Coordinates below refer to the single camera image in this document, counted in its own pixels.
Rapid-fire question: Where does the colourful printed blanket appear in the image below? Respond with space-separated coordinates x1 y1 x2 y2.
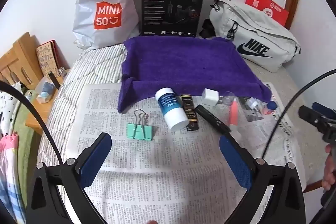
0 132 27 224

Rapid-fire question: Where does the polka dot pillow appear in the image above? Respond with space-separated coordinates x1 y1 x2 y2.
0 82 29 135

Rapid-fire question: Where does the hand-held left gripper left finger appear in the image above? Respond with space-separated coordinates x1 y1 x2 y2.
26 132 113 224

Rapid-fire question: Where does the newspaper sheet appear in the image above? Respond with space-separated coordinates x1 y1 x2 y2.
71 82 306 224

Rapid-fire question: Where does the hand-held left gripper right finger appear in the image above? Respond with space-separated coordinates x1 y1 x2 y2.
219 132 313 224

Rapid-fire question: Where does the wooden bedside table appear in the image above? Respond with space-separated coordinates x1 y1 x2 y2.
25 74 69 135

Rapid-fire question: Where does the green binder clip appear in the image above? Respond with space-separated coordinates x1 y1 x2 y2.
127 109 153 140

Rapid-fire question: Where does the black and gold tube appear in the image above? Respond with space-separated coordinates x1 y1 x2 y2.
181 93 199 132

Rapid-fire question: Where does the striped quilt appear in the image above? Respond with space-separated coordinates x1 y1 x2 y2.
37 43 323 188

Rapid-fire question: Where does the green blanket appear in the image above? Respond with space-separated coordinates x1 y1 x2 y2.
10 103 41 214

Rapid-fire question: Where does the wooden headboard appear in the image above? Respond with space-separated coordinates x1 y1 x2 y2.
0 32 44 88

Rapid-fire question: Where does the white plastic shopping bag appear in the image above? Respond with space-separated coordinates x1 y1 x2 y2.
73 0 139 50

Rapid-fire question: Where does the pink and white tube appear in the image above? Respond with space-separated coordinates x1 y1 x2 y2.
229 97 239 126

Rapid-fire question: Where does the pink jar with blue lid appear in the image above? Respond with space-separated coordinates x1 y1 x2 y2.
263 101 277 115

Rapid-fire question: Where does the patterned notebook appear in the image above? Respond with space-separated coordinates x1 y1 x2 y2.
36 40 61 77

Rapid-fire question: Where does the white bottle with blue label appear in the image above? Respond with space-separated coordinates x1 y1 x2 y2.
155 88 189 132

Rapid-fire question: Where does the clear plastic box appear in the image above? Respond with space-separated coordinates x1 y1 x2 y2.
35 77 57 104

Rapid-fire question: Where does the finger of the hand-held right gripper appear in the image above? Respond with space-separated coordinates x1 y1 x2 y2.
312 102 336 119
299 105 327 132

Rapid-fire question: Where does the grey sling bag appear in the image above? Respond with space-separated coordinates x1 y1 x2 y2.
209 0 301 73

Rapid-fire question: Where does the white charger plug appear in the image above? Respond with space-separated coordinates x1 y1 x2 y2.
202 88 219 106

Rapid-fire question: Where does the purple towel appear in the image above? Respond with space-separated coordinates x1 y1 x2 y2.
117 36 272 114

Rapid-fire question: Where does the black pen case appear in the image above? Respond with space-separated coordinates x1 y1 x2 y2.
196 105 233 134

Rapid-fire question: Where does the black cloth item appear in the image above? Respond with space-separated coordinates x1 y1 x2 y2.
201 19 216 38

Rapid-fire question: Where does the black headset box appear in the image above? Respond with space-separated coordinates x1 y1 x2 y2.
141 0 206 38

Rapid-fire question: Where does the person's right hand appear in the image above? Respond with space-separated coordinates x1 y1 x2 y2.
322 144 336 191

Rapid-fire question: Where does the clear plastic cup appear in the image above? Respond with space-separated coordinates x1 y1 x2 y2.
219 91 237 106

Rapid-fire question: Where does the red paper bag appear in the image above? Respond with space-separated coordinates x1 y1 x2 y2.
245 0 289 30

